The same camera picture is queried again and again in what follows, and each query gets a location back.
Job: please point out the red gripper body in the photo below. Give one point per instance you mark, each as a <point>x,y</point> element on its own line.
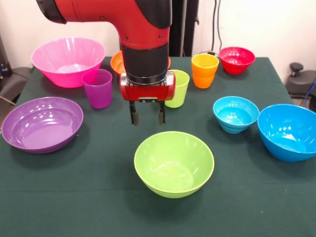
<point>148,92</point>

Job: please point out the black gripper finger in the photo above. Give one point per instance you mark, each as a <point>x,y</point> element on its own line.
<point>134,114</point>
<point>161,114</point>

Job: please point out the green bowl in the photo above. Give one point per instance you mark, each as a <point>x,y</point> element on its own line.
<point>172,163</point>

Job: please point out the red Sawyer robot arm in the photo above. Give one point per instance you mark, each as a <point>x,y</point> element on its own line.
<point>143,37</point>

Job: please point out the green cup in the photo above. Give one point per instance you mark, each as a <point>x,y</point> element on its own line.
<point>182,91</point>

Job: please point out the purple cup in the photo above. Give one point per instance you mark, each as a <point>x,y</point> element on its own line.
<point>98,93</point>

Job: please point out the orange bowl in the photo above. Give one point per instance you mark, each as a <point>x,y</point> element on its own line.
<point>117,64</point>

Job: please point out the orange cup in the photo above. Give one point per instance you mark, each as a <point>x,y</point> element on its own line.
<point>203,79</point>

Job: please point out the small blue bowl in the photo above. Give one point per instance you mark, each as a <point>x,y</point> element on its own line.
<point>234,116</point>

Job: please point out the large pink bowl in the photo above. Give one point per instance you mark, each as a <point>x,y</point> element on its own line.
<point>66,54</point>

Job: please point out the dark green tablecloth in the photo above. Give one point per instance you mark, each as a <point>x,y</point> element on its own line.
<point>98,197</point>

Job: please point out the small red bowl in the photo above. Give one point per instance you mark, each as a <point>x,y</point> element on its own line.
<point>235,61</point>

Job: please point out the purple bowl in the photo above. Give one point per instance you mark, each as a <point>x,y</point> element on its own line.
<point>42,126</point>

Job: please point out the large blue bowl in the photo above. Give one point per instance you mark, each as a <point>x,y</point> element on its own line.
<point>284,128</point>

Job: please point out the dark grey stand base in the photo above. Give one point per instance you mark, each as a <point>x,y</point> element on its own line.
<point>303,81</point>
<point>14,81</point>

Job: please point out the black device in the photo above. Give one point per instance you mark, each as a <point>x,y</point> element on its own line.
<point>3,61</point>

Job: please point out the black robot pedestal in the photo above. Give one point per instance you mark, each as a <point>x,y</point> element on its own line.
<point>182,24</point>

